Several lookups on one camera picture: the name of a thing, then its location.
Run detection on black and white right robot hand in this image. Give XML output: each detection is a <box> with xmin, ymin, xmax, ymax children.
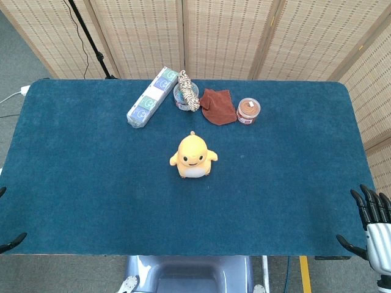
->
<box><xmin>335</xmin><ymin>184</ymin><xmax>391</xmax><ymax>277</ymax></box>

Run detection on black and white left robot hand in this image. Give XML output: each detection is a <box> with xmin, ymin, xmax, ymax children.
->
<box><xmin>0</xmin><ymin>186</ymin><xmax>28</xmax><ymax>255</ymax></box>

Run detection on yellow duck plush toy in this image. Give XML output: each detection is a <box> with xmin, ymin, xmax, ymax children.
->
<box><xmin>169</xmin><ymin>131</ymin><xmax>219</xmax><ymax>179</ymax></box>

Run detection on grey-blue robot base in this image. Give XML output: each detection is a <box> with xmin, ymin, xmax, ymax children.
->
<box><xmin>117</xmin><ymin>255</ymin><xmax>266</xmax><ymax>293</ymax></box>

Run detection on white pole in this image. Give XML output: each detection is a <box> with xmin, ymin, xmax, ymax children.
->
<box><xmin>261</xmin><ymin>255</ymin><xmax>271</xmax><ymax>293</ymax></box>

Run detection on blue table mat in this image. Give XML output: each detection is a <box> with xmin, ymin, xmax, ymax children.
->
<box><xmin>0</xmin><ymin>78</ymin><xmax>378</xmax><ymax>257</ymax></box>

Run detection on red-label jar with brown contents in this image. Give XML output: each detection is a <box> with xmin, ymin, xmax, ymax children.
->
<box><xmin>236</xmin><ymin>97</ymin><xmax>262</xmax><ymax>125</ymax></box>

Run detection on long tissue pack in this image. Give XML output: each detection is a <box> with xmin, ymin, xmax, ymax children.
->
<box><xmin>126</xmin><ymin>66</ymin><xmax>180</xmax><ymax>129</ymax></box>

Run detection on brown cloth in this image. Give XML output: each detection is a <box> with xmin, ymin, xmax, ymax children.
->
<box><xmin>199</xmin><ymin>88</ymin><xmax>238</xmax><ymax>126</ymax></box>

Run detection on black tripod stand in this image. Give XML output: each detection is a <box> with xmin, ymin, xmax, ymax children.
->
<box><xmin>67</xmin><ymin>0</ymin><xmax>119</xmax><ymax>80</ymax></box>

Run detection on clear plastic jar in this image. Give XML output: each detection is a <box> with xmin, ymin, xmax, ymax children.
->
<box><xmin>173</xmin><ymin>84</ymin><xmax>200</xmax><ymax>111</ymax></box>

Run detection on bamboo folding screen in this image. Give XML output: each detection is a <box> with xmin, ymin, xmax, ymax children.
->
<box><xmin>0</xmin><ymin>0</ymin><xmax>391</xmax><ymax>190</ymax></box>

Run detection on white power plug with cable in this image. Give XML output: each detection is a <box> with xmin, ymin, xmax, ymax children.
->
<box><xmin>0</xmin><ymin>85</ymin><xmax>31</xmax><ymax>104</ymax></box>

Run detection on thin black cable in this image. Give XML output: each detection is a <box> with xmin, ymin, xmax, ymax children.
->
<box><xmin>66</xmin><ymin>0</ymin><xmax>90</xmax><ymax>79</ymax></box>

